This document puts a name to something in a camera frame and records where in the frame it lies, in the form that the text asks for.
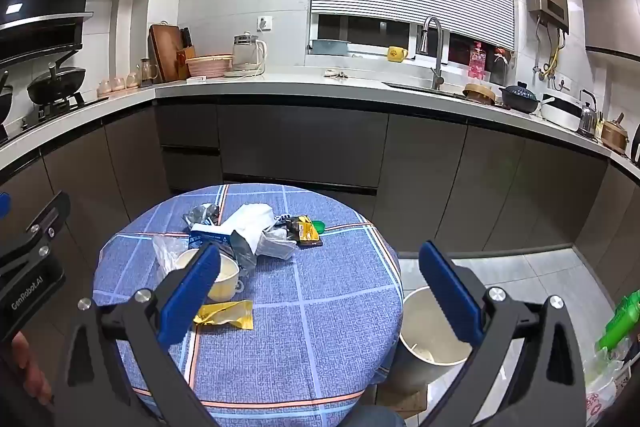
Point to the gas stove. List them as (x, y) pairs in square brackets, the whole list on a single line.
[(50, 112)]

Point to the person's jeans leg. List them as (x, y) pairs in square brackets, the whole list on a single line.
[(377, 418)]

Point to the green plastic bottle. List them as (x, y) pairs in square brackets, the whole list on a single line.
[(620, 322)]

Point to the small white box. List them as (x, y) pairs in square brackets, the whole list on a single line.
[(196, 79)]

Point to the pink detergent bottle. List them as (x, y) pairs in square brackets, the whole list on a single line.
[(477, 62)]

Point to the yellow mug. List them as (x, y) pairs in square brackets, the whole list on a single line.
[(396, 55)]

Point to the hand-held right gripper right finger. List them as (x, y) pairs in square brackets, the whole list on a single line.
[(447, 292)]

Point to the dark lower kitchen cabinets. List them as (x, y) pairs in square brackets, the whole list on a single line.
[(300, 142)]

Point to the brown clay pot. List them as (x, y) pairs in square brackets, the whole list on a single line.
[(614, 137)]

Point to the white kitchen countertop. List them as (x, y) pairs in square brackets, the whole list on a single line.
[(300, 82)]

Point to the dark blue casserole pot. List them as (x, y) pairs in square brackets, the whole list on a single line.
[(520, 99)]

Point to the white wall socket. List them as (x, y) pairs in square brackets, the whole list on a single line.
[(265, 23)]

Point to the silver foil wrapper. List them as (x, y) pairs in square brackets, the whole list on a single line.
[(200, 214)]

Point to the steel kitchen faucet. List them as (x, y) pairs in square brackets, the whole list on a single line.
[(438, 52)]

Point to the black wok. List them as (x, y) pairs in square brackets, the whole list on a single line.
[(55, 84)]

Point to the blue plaid tablecloth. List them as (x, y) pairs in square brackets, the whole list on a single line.
[(325, 307)]

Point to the green bottle cap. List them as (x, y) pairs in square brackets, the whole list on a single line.
[(320, 227)]

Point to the wooden cutting board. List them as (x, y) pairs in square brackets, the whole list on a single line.
[(164, 49)]

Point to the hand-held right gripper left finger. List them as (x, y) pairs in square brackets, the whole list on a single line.
[(192, 292)]

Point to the cream ceramic cup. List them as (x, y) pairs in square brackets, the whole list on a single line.
[(225, 274)]

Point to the grey foil pouch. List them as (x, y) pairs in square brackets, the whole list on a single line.
[(245, 252)]

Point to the black yellow snack packet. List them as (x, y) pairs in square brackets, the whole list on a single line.
[(305, 232)]

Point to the person's left hand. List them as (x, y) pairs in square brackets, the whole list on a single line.
[(32, 369)]

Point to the steel kettle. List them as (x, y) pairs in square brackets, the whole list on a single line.
[(589, 119)]

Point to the dark glass jar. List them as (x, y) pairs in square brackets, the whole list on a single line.
[(501, 67)]

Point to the bamboo steamer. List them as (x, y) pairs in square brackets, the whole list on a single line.
[(479, 94)]

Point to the white rice cooker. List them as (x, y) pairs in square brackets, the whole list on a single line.
[(560, 112)]

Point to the white paper leaflet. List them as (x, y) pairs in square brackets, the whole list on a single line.
[(250, 224)]

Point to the kitchen sink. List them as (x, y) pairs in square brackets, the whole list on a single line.
[(420, 89)]

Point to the black air fryer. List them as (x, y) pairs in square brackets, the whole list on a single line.
[(636, 152)]

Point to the pink woven basket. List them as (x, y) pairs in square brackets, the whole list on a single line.
[(209, 67)]

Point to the grey plastic packet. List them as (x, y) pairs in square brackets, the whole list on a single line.
[(277, 244)]

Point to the beige upper cabinet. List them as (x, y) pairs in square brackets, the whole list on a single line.
[(612, 12)]

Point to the white round waste bin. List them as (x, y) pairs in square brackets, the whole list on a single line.
[(425, 332)]

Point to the black range hood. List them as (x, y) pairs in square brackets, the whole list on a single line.
[(35, 22)]

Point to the yellow snack wrapper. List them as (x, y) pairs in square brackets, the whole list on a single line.
[(225, 314)]

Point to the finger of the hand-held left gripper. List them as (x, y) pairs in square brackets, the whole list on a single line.
[(47, 219), (4, 206)]

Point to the blue white carton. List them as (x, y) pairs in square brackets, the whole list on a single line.
[(210, 236)]

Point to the knife block with knives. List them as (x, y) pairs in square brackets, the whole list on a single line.
[(186, 57)]

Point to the white plastic bag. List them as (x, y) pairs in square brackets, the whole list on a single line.
[(607, 382)]

